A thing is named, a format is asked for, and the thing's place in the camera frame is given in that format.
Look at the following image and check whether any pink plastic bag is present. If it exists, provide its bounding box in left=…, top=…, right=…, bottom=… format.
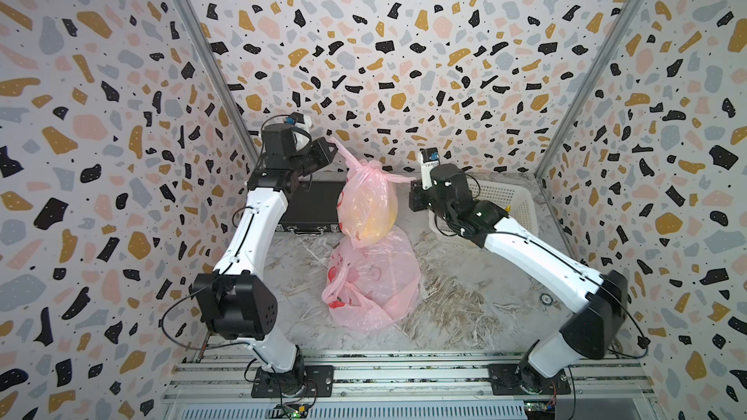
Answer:
left=327, top=137, right=412, bottom=249
left=321, top=227, right=422, bottom=333

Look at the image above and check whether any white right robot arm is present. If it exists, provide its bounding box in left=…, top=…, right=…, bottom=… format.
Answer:
left=409, top=150, right=633, bottom=395

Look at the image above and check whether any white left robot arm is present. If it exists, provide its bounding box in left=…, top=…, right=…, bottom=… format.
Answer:
left=190, top=113, right=338, bottom=398

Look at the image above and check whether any black ribbed carry case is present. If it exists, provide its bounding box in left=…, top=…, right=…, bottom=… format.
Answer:
left=276, top=181, right=345, bottom=235

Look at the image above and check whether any white perforated plastic basket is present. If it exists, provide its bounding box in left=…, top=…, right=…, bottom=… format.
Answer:
left=428, top=178, right=539, bottom=248

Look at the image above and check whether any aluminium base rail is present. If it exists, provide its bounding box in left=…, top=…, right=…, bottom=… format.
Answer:
left=163, top=350, right=665, bottom=419

